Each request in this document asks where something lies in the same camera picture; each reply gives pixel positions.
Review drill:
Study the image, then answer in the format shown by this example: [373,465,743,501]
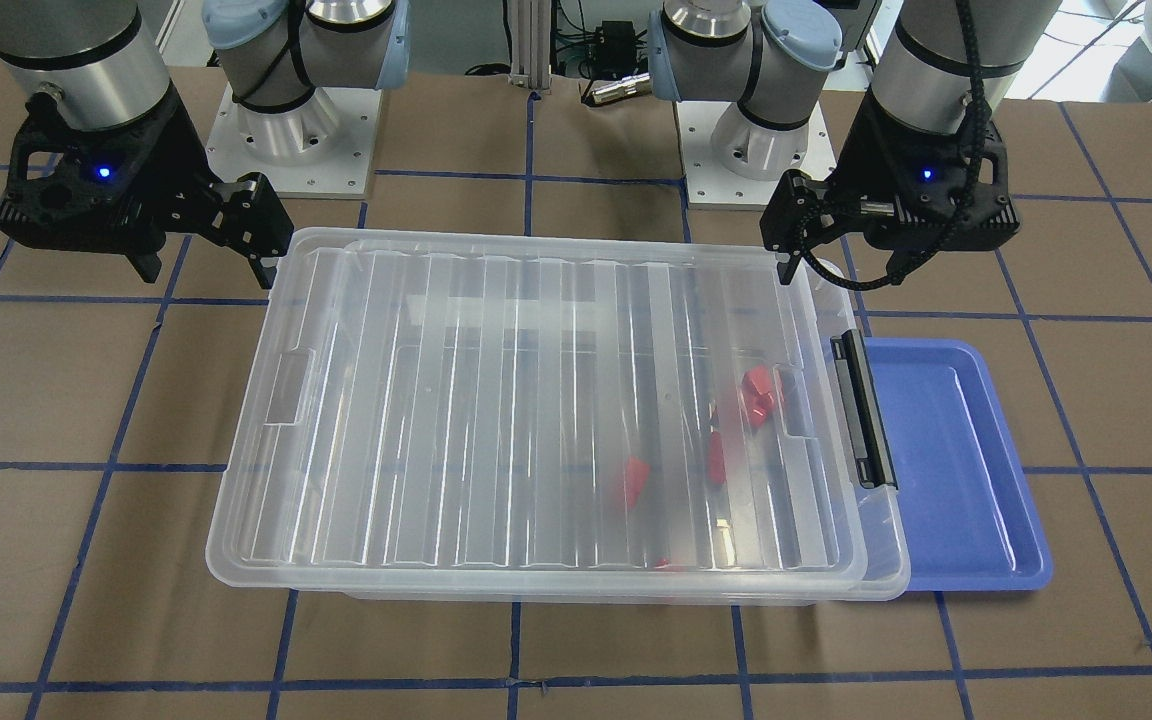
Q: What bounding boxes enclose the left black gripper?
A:
[761,92,1021,286]

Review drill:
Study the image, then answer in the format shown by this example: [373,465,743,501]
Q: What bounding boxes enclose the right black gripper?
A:
[0,86,294,291]

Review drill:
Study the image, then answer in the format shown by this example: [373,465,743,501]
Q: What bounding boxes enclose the clear plastic box lid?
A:
[206,228,869,602]

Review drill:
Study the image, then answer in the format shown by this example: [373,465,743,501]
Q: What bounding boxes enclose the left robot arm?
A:
[646,1,1058,291]

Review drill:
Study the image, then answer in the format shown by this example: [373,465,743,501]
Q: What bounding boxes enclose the clear plastic storage box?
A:
[314,233,910,605]

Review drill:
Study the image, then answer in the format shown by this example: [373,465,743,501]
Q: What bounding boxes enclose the blue plastic tray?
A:
[867,338,1053,592]

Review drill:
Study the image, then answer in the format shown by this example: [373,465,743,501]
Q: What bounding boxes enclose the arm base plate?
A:
[205,85,384,200]
[675,101,838,211]

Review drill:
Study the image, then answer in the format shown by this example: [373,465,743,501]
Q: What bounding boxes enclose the black box latch handle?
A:
[829,329,899,488]

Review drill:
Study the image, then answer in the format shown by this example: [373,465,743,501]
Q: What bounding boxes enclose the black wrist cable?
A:
[798,0,999,293]

